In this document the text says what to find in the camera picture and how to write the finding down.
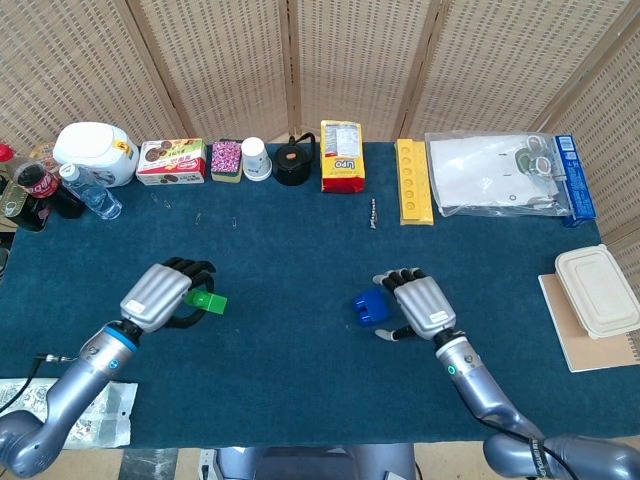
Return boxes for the right robot hand white fingertips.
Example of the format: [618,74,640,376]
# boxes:
[373,267,458,343]

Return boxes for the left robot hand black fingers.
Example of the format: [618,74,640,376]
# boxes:
[119,256,219,334]

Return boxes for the blue toy block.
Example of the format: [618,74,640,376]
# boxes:
[351,288,392,329]

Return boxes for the green toy block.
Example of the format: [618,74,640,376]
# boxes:
[182,288,229,317]

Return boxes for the clear plastic water bottle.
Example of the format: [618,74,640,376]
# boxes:
[58,163,123,221]

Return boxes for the yellow holed rack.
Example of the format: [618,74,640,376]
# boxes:
[395,138,435,227]

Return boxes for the clear printed plastic package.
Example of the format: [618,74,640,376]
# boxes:
[0,377,139,450]

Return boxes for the red white cookie box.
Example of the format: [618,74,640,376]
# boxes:
[135,138,208,187]

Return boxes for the blue felt tablecloth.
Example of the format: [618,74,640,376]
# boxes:
[0,141,640,450]

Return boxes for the clear plastic bag with papers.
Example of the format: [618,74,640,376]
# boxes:
[424,130,572,218]

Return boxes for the pink patterned yellow sponge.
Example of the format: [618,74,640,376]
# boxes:
[209,139,245,183]

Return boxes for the dark sauce bottle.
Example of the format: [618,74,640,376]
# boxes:
[0,179,52,234]

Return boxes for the cola bottle red label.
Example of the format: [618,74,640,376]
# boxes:
[13,163,85,220]

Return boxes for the brown spiral notebook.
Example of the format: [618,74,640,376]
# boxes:
[537,273,640,374]

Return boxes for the white plastic jug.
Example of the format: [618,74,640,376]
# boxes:
[52,122,140,188]

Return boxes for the yellow Lipo box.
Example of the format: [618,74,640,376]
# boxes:
[319,119,367,195]

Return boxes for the beige lidded food container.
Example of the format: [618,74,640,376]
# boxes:
[554,243,640,341]

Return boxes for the grey robot torso base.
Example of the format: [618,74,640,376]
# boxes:
[199,443,419,480]

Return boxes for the blue cardboard box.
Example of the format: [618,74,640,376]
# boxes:
[553,133,598,229]

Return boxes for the red capped bottle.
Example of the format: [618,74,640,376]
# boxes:
[0,143,32,182]

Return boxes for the woven wicker folding screen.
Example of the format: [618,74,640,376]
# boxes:
[0,0,640,281]

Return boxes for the black kettle with handle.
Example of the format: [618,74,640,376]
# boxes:
[272,131,317,187]

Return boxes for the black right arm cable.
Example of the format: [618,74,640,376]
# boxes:
[519,432,579,480]

